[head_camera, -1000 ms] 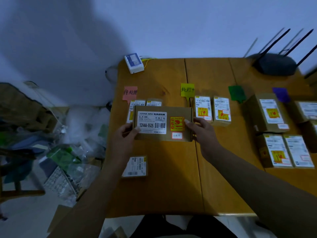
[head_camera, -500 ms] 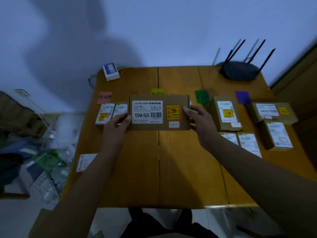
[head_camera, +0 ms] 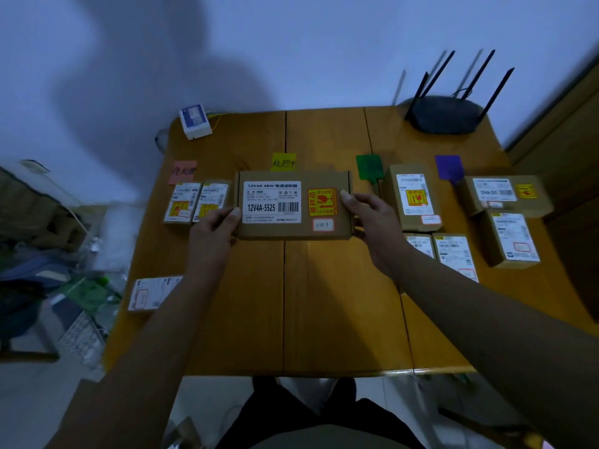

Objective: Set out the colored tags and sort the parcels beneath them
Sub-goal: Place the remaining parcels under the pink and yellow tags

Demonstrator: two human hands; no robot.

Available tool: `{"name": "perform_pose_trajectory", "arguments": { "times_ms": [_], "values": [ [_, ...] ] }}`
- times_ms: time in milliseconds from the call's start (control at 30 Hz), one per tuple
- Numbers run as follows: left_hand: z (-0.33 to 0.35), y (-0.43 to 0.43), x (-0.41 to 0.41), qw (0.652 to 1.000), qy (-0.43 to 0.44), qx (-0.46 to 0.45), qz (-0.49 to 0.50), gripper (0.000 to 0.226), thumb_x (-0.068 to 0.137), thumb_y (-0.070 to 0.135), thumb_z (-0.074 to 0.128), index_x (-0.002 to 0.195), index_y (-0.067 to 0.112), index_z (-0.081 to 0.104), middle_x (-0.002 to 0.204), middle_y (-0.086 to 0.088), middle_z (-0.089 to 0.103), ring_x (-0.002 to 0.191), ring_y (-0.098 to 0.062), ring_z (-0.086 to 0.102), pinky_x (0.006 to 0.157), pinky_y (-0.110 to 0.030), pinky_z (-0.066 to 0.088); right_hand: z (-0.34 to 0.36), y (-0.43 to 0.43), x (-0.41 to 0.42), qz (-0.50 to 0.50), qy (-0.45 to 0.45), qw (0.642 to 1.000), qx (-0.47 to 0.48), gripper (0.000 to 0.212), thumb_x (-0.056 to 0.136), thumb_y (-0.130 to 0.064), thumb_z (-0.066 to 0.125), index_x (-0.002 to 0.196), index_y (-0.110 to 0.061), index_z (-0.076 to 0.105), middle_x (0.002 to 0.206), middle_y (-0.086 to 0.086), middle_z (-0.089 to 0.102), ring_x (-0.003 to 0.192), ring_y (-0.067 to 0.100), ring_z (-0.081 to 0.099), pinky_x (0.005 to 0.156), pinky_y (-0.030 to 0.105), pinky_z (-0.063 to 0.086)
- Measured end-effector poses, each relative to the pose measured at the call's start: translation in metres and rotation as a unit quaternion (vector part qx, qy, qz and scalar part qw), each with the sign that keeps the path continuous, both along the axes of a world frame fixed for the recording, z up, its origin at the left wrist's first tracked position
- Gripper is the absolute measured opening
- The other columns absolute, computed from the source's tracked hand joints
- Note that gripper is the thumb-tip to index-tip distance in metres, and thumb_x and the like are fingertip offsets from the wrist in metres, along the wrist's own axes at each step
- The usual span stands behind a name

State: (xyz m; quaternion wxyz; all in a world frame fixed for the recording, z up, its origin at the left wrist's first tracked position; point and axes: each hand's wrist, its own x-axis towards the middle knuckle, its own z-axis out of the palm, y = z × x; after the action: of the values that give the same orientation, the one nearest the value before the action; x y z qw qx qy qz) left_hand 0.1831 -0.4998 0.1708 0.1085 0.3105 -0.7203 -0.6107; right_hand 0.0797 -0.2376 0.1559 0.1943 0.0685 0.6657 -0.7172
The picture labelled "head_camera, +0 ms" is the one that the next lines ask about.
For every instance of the clear plastic bag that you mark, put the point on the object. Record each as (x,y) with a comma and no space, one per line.
(117,238)

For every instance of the green label tag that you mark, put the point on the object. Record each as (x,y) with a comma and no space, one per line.
(369,167)

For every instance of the dark wooden bar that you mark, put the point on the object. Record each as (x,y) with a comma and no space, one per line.
(28,356)

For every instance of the purple label tag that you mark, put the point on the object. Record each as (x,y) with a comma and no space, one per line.
(449,168)

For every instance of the wooden chair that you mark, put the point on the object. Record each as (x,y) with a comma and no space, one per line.
(486,427)

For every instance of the green packet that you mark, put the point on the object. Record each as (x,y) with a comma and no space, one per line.
(89,294)

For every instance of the person's right forearm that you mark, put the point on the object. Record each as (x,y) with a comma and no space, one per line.
(505,341)

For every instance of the small paper box white label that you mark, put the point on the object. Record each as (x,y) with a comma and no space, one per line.
(152,294)
(512,240)
(454,254)

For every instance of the person's right hand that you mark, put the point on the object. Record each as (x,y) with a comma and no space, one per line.
(381,233)

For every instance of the pink label tag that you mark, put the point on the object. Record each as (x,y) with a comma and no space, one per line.
(182,172)

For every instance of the person's grey shirt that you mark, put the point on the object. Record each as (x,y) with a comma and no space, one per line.
(327,439)

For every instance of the large brown cardboard box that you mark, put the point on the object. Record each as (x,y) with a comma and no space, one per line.
(412,196)

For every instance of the brown cardboard carton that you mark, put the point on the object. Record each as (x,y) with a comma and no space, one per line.
(33,210)

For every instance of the wide box 12V4A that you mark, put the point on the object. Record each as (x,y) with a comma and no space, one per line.
(496,191)
(271,205)

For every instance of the wooden wardrobe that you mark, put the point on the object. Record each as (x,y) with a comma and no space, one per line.
(566,182)

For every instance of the person's black shorts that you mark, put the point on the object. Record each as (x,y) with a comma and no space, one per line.
(281,406)

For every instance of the black router with antennas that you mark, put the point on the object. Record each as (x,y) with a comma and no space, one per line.
(444,116)

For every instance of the blue cloth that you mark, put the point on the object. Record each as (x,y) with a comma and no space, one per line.
(33,268)

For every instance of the person's left forearm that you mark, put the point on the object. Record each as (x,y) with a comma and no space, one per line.
(140,369)

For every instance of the small paper box yellow sticker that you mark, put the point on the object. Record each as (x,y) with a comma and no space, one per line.
(181,203)
(421,245)
(210,201)

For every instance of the small white blue device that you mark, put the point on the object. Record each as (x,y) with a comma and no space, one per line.
(195,122)

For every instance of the person's left hand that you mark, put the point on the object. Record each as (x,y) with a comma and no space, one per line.
(210,243)

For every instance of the yellow label tag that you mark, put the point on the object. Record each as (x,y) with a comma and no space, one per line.
(283,161)

